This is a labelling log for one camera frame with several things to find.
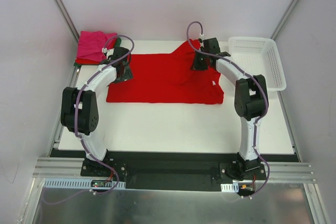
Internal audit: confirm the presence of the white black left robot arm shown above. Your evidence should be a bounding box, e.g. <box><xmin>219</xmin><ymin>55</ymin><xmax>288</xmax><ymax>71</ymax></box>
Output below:
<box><xmin>60</xmin><ymin>47</ymin><xmax>132</xmax><ymax>181</ymax></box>

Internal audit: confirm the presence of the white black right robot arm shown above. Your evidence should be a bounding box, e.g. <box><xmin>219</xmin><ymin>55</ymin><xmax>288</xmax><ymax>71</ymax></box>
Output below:
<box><xmin>192</xmin><ymin>38</ymin><xmax>269</xmax><ymax>181</ymax></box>

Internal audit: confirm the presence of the folded green t shirt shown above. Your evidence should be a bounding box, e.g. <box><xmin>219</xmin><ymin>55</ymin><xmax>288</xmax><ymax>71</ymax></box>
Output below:
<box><xmin>73</xmin><ymin>38</ymin><xmax>121</xmax><ymax>66</ymax></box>

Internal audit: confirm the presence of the folded pink t shirt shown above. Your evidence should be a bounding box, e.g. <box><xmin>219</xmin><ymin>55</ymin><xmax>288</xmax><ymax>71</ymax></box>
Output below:
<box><xmin>76</xmin><ymin>31</ymin><xmax>117</xmax><ymax>62</ymax></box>

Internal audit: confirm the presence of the white perforated plastic basket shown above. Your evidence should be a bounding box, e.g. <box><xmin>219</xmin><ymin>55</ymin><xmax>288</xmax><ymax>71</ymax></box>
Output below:
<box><xmin>228</xmin><ymin>36</ymin><xmax>287</xmax><ymax>91</ymax></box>

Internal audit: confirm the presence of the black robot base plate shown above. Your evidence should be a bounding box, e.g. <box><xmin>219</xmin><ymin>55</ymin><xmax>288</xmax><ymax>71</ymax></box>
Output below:
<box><xmin>80</xmin><ymin>151</ymin><xmax>267</xmax><ymax>191</ymax></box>

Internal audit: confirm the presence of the aluminium frame post left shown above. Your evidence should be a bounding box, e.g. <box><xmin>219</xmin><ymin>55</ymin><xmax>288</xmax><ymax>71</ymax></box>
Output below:
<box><xmin>53</xmin><ymin>0</ymin><xmax>79</xmax><ymax>42</ymax></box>

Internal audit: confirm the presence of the aluminium frame post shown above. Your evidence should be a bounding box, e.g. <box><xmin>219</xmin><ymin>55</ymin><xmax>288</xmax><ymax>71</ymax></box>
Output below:
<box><xmin>53</xmin><ymin>0</ymin><xmax>79</xmax><ymax>42</ymax></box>
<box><xmin>270</xmin><ymin>0</ymin><xmax>300</xmax><ymax>40</ymax></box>

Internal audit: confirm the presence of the white slotted cable duct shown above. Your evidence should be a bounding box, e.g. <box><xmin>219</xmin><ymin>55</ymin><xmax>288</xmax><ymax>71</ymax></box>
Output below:
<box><xmin>44</xmin><ymin>178</ymin><xmax>126</xmax><ymax>190</ymax></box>

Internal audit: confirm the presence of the aluminium frame post right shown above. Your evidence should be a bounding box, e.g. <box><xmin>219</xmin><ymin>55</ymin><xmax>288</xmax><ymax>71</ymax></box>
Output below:
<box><xmin>270</xmin><ymin>0</ymin><xmax>300</xmax><ymax>40</ymax></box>

